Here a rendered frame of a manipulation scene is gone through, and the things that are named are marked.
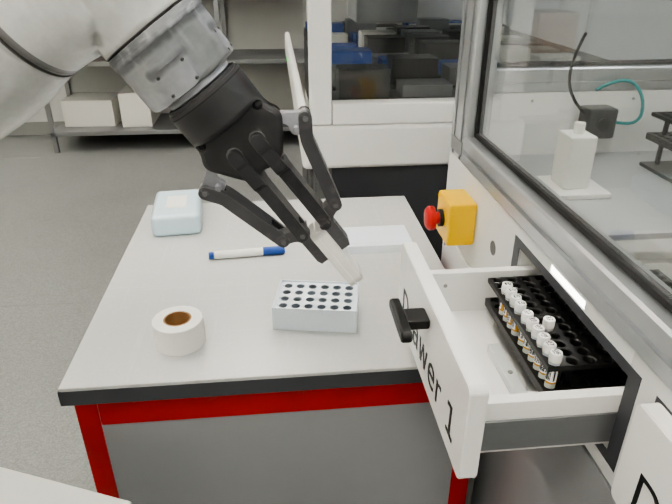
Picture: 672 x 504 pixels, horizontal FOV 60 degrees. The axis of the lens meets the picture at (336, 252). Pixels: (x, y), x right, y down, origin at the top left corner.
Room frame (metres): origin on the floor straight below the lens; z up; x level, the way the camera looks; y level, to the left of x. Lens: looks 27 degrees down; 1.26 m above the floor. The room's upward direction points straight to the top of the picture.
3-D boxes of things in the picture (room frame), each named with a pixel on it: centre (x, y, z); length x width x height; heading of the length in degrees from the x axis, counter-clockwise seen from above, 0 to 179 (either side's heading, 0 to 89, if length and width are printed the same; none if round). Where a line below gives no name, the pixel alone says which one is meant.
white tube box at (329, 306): (0.75, 0.03, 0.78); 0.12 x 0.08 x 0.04; 86
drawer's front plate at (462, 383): (0.53, -0.11, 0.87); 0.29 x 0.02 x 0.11; 6
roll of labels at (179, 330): (0.69, 0.22, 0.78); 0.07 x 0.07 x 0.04
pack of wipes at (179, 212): (1.11, 0.33, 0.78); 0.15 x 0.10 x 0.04; 11
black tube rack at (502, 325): (0.55, -0.31, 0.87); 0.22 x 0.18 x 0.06; 96
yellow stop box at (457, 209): (0.87, -0.19, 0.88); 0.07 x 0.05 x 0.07; 6
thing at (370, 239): (1.01, -0.08, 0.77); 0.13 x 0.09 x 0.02; 96
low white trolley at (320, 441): (0.92, 0.10, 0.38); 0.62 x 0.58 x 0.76; 6
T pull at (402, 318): (0.53, -0.08, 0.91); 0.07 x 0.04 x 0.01; 6
